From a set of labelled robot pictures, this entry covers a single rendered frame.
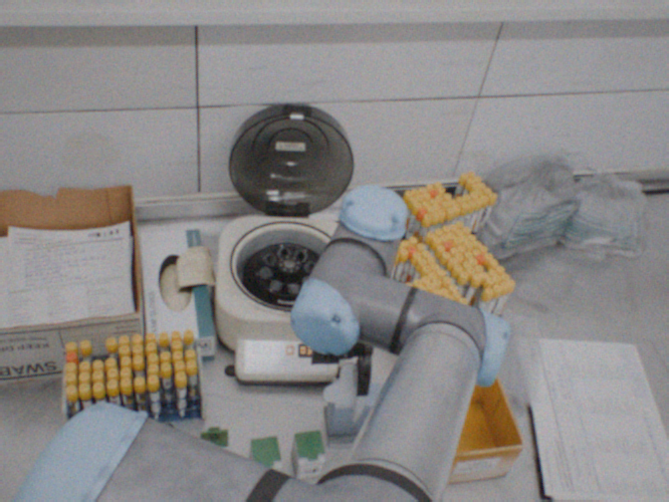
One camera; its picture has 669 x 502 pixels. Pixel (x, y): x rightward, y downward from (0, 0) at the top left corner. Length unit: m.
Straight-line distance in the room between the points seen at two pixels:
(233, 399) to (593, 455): 0.58
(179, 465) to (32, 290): 0.91
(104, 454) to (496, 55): 1.12
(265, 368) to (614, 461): 0.58
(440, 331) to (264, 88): 0.72
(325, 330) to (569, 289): 0.85
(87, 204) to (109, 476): 0.98
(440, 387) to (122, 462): 0.28
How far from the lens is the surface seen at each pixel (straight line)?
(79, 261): 1.37
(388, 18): 1.27
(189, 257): 1.32
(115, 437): 0.47
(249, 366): 1.25
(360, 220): 0.82
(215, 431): 1.10
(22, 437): 1.26
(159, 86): 1.32
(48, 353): 1.25
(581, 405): 1.37
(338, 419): 1.18
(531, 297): 1.50
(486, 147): 1.57
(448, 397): 0.63
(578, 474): 1.31
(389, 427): 0.57
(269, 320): 1.21
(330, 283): 0.78
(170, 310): 1.29
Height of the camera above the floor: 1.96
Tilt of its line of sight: 47 degrees down
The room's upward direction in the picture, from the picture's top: 10 degrees clockwise
